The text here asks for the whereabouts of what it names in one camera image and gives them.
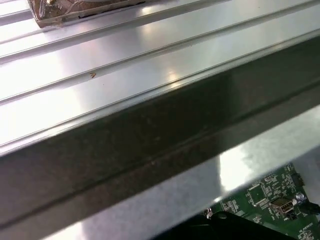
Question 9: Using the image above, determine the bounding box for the green motherboard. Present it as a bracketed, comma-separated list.
[209, 161, 320, 240]

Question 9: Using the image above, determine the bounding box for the metal USB port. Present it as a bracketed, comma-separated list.
[269, 198, 297, 215]

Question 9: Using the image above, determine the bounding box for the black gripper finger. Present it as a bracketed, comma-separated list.
[172, 211, 300, 240]

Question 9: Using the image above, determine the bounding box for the silver capacitor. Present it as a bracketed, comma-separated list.
[295, 191, 307, 204]

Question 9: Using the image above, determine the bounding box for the square black chip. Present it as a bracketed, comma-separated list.
[247, 186, 263, 203]

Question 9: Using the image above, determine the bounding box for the black pin header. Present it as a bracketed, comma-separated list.
[291, 171, 307, 187]

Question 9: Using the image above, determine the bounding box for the square brown base plate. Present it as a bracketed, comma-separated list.
[27, 0, 148, 29]

